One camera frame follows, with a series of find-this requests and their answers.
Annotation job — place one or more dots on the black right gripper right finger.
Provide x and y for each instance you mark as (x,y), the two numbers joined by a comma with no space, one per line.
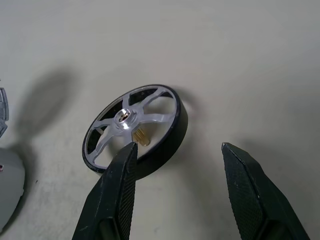
(252,200)

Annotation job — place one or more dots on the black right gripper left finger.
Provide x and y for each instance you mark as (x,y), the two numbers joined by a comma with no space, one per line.
(117,190)

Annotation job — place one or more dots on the spoked rotor with black rim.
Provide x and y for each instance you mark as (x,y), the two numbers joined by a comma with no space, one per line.
(176,120)

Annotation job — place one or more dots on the silver motor housing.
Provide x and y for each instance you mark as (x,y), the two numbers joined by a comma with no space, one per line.
(10,187)

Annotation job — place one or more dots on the silver hinged motor lid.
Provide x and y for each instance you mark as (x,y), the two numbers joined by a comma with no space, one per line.
(3,105)

